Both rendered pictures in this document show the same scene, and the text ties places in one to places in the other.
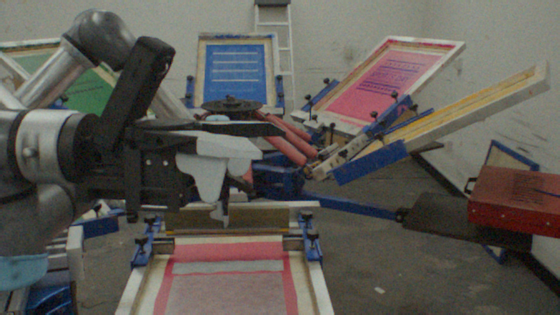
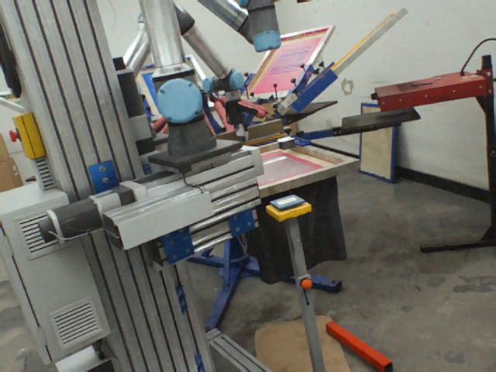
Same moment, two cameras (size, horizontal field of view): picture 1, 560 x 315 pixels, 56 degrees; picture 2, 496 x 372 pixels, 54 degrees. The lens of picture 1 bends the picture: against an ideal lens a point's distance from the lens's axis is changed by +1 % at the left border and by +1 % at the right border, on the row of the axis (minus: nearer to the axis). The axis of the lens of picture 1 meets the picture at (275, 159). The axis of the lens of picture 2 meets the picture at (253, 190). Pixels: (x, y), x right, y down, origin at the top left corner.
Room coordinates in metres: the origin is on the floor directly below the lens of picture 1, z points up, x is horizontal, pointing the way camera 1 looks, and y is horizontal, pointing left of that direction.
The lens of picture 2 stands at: (-0.79, 0.70, 1.52)
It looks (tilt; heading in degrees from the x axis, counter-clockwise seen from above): 16 degrees down; 347
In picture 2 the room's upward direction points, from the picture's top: 12 degrees counter-clockwise
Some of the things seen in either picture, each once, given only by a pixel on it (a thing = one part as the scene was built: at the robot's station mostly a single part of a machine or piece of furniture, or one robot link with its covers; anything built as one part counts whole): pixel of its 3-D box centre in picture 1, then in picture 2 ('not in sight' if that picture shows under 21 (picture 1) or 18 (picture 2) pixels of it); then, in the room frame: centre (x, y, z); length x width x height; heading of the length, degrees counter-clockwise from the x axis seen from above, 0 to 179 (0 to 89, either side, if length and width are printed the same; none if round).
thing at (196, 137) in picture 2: not in sight; (189, 133); (0.68, 0.54, 1.31); 0.15 x 0.15 x 0.10
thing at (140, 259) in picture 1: (147, 248); not in sight; (1.60, 0.44, 0.98); 0.30 x 0.05 x 0.07; 3
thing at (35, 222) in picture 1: (14, 227); (263, 29); (0.53, 0.29, 1.56); 0.11 x 0.08 x 0.11; 172
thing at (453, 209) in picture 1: (363, 206); (309, 134); (2.13, -0.39, 0.91); 1.34 x 0.40 x 0.08; 63
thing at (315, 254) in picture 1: (308, 243); (295, 145); (1.63, -0.12, 0.98); 0.30 x 0.05 x 0.07; 3
